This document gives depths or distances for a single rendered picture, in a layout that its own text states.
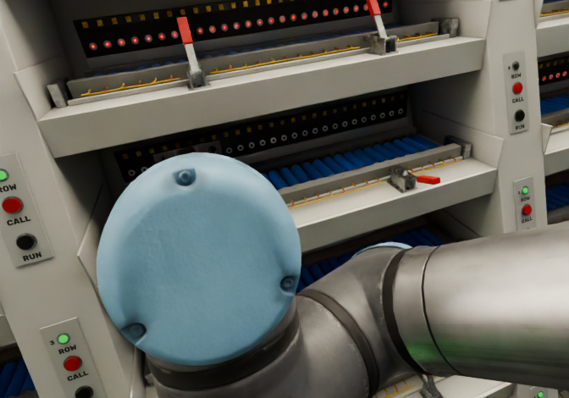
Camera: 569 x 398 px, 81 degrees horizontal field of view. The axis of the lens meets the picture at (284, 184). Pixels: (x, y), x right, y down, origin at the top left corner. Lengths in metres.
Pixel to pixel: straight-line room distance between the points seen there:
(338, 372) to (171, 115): 0.33
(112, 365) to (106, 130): 0.29
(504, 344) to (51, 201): 0.43
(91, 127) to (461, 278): 0.39
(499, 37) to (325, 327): 0.52
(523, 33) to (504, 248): 0.49
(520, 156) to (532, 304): 0.48
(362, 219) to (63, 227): 0.38
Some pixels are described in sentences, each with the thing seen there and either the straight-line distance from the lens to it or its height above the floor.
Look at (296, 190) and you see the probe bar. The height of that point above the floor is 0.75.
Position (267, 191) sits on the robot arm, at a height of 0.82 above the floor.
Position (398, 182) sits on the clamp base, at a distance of 0.54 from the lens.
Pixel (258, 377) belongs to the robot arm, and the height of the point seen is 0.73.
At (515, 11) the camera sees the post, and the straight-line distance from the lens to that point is 0.66.
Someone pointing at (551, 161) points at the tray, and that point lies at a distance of 0.73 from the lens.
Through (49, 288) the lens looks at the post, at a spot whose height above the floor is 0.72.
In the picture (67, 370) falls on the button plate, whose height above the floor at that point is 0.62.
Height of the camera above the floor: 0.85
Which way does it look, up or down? 11 degrees down
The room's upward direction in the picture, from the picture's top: 12 degrees counter-clockwise
